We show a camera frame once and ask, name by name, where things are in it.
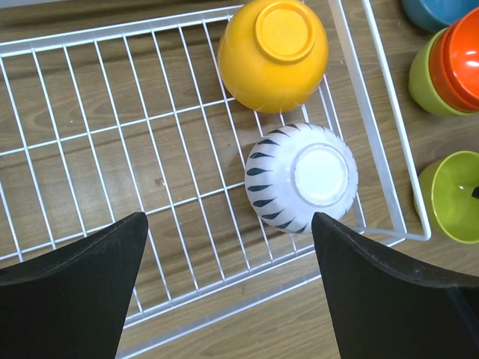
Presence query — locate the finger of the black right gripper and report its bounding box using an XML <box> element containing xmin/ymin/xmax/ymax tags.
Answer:
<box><xmin>472</xmin><ymin>186</ymin><xmax>479</xmax><ymax>199</ymax></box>

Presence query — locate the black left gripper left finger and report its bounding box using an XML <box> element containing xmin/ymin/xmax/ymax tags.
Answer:
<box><xmin>1</xmin><ymin>212</ymin><xmax>148</xmax><ymax>358</ymax></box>

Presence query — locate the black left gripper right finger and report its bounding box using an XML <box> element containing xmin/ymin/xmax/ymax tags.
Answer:
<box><xmin>311</xmin><ymin>212</ymin><xmax>478</xmax><ymax>358</ymax></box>

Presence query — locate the lime green bowl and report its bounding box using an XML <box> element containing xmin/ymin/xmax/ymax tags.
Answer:
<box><xmin>408</xmin><ymin>29</ymin><xmax>472</xmax><ymax>117</ymax></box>

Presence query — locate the red orange bowl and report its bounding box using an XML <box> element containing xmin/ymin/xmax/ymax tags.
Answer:
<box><xmin>429</xmin><ymin>28</ymin><xmax>478</xmax><ymax>114</ymax></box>
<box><xmin>445</xmin><ymin>7</ymin><xmax>478</xmax><ymax>106</ymax></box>

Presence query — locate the white black striped bowl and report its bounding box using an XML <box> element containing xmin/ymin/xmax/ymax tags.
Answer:
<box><xmin>244</xmin><ymin>123</ymin><xmax>359</xmax><ymax>234</ymax></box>

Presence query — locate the blue bowl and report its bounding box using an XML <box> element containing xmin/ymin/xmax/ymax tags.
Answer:
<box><xmin>400</xmin><ymin>0</ymin><xmax>478</xmax><ymax>32</ymax></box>

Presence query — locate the yellow orange bowl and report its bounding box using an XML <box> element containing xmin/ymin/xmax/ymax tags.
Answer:
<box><xmin>217</xmin><ymin>1</ymin><xmax>329</xmax><ymax>114</ymax></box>

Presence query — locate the white wire dish rack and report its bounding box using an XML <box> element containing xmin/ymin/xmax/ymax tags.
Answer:
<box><xmin>0</xmin><ymin>0</ymin><xmax>433</xmax><ymax>359</ymax></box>

